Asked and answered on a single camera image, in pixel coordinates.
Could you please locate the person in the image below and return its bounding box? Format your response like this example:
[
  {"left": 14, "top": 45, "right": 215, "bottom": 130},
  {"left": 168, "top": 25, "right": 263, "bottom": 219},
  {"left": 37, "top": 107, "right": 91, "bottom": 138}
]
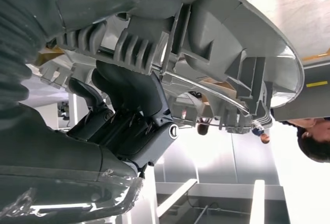
[
  {"left": 270, "top": 108, "right": 330, "bottom": 164},
  {"left": 251, "top": 119, "right": 271, "bottom": 145},
  {"left": 196, "top": 117, "right": 211, "bottom": 137}
]

